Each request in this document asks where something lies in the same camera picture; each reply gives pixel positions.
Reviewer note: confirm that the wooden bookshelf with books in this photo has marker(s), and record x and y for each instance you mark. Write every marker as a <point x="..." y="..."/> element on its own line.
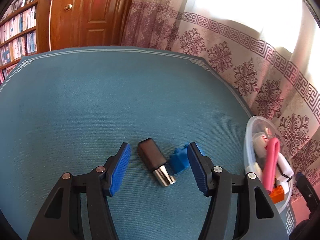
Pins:
<point x="17" y="35"/>

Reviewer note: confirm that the pink foam hair curler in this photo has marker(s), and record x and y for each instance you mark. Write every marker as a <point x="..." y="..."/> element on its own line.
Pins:
<point x="271" y="165"/>

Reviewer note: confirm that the orange toy block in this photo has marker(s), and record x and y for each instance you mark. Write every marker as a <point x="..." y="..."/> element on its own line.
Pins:
<point x="277" y="195"/>

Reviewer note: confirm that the brown lipstick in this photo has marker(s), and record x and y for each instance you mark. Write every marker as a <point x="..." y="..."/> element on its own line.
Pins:
<point x="151" y="155"/>

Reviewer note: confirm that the brown wooden door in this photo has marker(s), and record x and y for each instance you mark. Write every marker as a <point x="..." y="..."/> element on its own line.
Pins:
<point x="92" y="12"/>

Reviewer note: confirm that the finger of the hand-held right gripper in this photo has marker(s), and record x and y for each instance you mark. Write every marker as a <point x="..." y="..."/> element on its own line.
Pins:
<point x="305" y="187"/>

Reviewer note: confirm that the framed photo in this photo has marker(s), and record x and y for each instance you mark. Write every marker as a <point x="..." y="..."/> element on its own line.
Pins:
<point x="18" y="3"/>

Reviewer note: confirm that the patterned pink curtain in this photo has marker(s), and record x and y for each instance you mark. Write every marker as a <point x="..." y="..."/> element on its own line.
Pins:
<point x="225" y="55"/>

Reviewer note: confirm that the blue toy block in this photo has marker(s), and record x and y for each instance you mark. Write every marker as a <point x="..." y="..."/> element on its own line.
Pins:
<point x="178" y="161"/>

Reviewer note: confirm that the brass door knob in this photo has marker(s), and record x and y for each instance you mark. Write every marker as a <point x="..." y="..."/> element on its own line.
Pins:
<point x="67" y="7"/>

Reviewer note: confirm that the teal cloth desktop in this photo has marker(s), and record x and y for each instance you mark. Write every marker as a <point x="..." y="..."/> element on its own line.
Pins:
<point x="87" y="100"/>

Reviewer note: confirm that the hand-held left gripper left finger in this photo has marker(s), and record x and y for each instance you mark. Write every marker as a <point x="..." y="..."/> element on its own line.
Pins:
<point x="121" y="170"/>

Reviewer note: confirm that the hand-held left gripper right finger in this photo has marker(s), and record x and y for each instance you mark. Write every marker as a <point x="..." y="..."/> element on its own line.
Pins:
<point x="197" y="170"/>

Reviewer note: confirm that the clear plastic bowl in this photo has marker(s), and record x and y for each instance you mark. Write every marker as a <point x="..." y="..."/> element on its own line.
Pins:
<point x="250" y="142"/>

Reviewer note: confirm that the white sponge with black stripe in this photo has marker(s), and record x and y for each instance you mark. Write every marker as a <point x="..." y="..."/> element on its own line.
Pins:
<point x="285" y="167"/>

